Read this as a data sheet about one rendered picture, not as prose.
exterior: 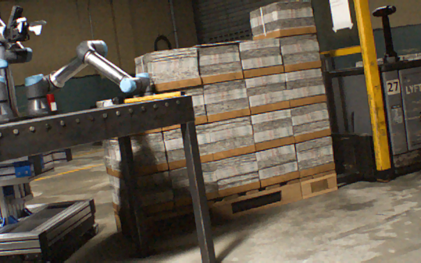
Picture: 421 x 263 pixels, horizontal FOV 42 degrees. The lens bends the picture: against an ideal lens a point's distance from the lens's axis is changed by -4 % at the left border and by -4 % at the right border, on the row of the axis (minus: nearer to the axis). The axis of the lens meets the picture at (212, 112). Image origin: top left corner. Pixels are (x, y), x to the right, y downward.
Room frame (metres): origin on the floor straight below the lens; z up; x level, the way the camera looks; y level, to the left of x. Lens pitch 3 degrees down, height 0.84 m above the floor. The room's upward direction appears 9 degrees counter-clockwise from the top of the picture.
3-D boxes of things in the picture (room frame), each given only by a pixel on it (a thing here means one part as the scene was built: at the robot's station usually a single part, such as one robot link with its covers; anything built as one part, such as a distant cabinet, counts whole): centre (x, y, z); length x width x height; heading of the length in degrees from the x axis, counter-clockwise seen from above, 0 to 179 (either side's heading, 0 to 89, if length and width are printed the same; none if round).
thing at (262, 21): (3.86, -0.56, 0.65); 0.39 x 0.30 x 1.29; 23
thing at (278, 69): (3.74, -0.29, 0.86); 0.38 x 0.29 x 0.04; 23
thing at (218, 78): (3.62, -0.02, 0.86); 0.38 x 0.29 x 0.04; 23
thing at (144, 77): (3.16, 0.36, 0.89); 0.11 x 0.08 x 0.11; 153
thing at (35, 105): (3.37, 1.04, 0.87); 0.15 x 0.15 x 0.10
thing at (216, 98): (3.57, 0.11, 0.42); 1.17 x 0.39 x 0.83; 113
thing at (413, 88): (4.18, -1.30, 0.40); 0.69 x 0.55 x 0.80; 23
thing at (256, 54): (3.74, -0.29, 0.95); 0.38 x 0.29 x 0.23; 23
